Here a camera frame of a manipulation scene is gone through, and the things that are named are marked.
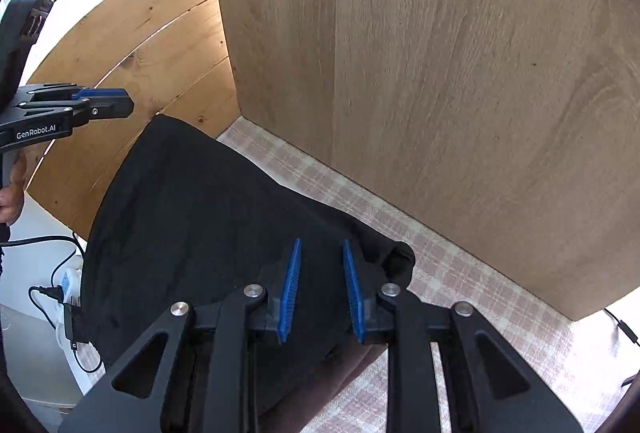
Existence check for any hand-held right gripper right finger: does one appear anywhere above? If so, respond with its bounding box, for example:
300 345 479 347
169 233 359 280
342 239 586 433

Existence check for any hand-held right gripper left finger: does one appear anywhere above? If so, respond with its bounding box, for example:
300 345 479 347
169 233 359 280
59 238 303 433

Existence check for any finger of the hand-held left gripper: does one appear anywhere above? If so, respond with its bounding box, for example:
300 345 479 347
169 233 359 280
15 84 127 106
5 95 135 128

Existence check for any black garment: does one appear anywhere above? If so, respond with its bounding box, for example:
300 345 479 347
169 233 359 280
80 113 416 414

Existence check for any person's left hand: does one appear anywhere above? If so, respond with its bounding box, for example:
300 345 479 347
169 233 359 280
0 157 27 227

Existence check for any pine wood panel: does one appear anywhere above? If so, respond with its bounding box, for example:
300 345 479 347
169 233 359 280
25 0 241 239

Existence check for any pink plaid blanket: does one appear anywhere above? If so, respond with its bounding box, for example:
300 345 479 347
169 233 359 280
215 118 631 433

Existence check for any white power strip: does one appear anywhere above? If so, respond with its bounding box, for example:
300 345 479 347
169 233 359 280
50 263 86 310

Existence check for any black charger plug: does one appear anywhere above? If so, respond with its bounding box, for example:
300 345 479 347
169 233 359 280
62 303 91 351

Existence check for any large light wooden board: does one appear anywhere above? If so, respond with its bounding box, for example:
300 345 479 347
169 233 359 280
210 0 640 321

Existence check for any black cable with inline controller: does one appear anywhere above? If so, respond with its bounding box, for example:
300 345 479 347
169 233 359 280
602 308 640 346

